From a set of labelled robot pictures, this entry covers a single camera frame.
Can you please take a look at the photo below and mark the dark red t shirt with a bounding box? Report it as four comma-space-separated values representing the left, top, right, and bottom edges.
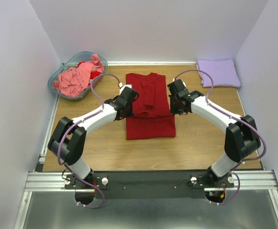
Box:
126, 73, 176, 140

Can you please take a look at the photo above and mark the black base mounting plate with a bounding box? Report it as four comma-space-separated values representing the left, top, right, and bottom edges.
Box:
64, 170, 235, 202

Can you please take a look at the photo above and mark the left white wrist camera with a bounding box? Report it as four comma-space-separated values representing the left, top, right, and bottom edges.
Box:
118, 82, 132, 93

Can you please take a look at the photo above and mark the folded lavender t shirt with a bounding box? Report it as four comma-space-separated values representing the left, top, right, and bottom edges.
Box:
196, 59, 241, 88

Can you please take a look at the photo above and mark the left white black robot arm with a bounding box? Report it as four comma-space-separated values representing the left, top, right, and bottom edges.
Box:
48, 84, 139, 188

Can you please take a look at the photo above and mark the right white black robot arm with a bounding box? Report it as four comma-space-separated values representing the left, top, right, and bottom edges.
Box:
167, 79, 261, 187

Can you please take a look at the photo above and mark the pink t shirt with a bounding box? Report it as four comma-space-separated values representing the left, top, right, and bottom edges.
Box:
51, 54, 105, 98

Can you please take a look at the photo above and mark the clear blue plastic bin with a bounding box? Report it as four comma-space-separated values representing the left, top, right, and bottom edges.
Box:
48, 52, 108, 101

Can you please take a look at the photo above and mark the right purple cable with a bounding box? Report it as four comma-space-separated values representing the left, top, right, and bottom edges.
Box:
172, 69, 268, 206

